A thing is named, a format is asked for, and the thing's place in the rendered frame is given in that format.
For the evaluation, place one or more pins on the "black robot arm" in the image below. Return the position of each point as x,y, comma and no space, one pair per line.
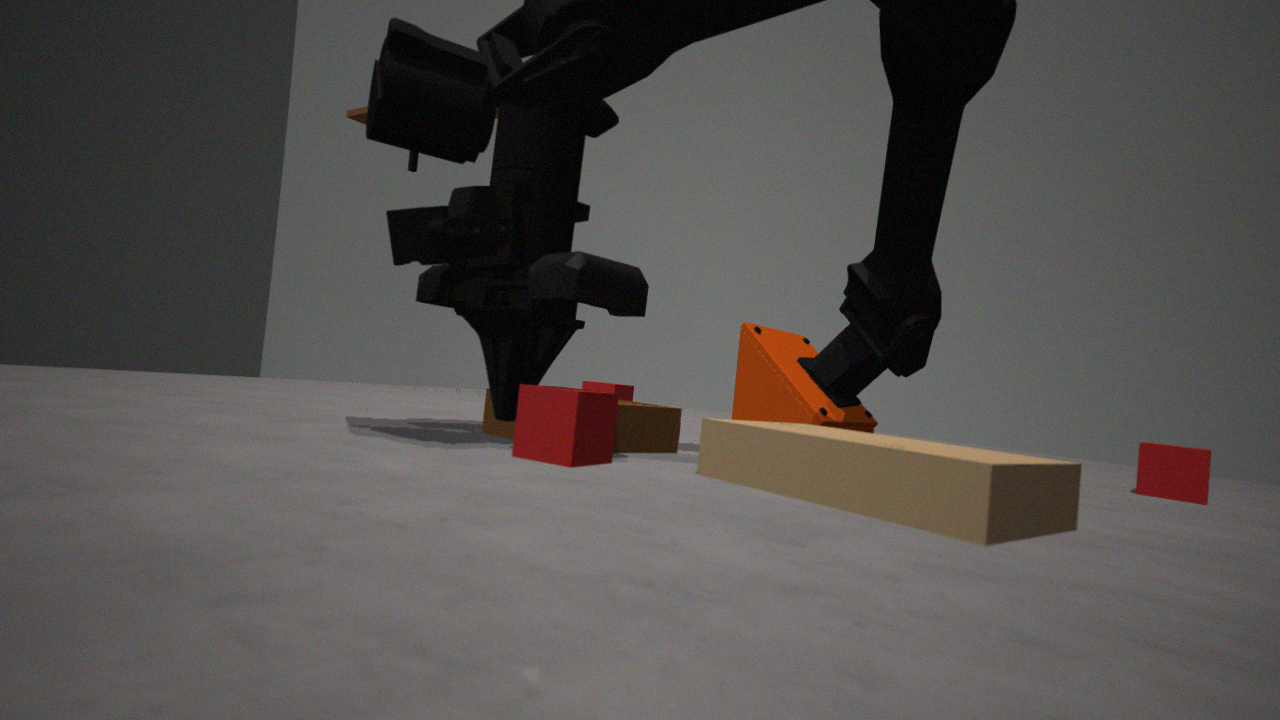
439,98

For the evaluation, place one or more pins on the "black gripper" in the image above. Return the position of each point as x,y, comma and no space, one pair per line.
525,317

